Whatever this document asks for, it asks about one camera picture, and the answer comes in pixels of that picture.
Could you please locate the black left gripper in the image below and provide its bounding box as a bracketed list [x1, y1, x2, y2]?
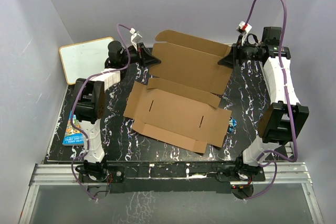
[120, 44, 162, 69]

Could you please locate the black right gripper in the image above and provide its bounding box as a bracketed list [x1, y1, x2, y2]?
[218, 35, 264, 69]

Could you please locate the brown cardboard box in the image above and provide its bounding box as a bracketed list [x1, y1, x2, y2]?
[123, 30, 233, 153]

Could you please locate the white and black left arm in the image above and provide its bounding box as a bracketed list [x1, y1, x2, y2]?
[70, 41, 161, 182]

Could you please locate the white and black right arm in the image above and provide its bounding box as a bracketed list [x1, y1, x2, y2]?
[218, 22, 309, 180]

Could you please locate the small blue toy car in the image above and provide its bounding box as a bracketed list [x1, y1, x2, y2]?
[227, 117, 237, 133]

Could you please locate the small orange-framed whiteboard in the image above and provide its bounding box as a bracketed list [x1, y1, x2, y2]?
[59, 37, 113, 85]

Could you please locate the blue treehouse book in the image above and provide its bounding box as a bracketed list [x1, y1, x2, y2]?
[62, 113, 84, 146]

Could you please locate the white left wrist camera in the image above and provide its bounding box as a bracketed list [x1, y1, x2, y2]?
[129, 28, 142, 50]

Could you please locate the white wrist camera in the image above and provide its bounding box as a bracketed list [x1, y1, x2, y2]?
[129, 28, 142, 50]
[236, 21, 252, 45]

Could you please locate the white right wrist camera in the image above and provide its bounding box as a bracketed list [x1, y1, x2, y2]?
[236, 21, 252, 45]

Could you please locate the black mounting base bracket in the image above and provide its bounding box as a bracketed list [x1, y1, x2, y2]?
[75, 161, 265, 199]

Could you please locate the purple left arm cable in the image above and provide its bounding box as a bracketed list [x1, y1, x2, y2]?
[70, 24, 136, 204]

